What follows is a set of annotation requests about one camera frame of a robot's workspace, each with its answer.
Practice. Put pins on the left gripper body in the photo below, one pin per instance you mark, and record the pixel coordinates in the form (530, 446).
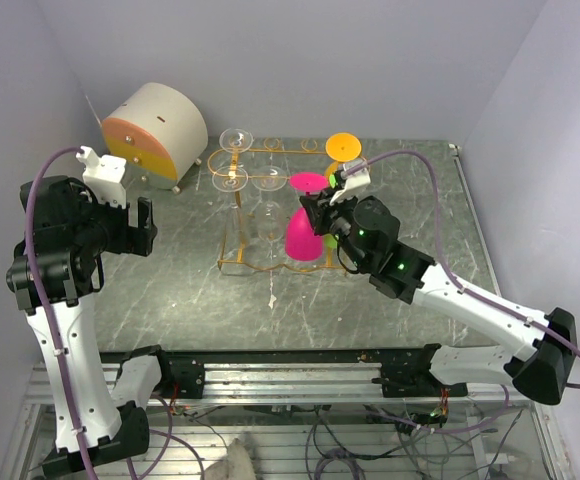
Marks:
(121, 235)

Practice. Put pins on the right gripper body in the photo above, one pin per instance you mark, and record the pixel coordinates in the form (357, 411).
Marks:
(338, 217)

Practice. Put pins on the green plastic goblet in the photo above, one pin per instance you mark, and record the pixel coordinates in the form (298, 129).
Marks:
(329, 240)

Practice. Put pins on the pink plastic goblet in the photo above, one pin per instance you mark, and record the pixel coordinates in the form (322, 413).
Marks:
(301, 243)

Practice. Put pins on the clear wine glass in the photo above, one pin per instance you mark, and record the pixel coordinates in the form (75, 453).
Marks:
(232, 180)
(235, 140)
(270, 218)

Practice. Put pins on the orange plastic goblet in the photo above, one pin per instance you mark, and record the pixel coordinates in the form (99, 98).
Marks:
(343, 147)

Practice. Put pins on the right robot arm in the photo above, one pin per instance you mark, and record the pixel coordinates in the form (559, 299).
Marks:
(531, 350)

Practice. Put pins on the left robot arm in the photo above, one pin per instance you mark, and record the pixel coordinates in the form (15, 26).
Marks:
(55, 275)

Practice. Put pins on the cream cylindrical box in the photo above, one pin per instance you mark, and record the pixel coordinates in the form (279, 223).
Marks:
(159, 131)

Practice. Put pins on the white cloth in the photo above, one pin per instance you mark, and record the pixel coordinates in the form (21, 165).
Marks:
(236, 465)

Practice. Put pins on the gold wire glass rack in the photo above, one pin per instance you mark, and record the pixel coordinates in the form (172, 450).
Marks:
(259, 255)

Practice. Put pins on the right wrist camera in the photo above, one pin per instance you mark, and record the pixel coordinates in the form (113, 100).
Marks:
(349, 180)

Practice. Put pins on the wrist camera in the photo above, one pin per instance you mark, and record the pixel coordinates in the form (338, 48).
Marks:
(104, 175)
(349, 180)

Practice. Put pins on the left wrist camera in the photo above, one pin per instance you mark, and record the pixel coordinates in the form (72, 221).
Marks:
(104, 175)

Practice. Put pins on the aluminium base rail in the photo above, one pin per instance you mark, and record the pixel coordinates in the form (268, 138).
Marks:
(299, 384)

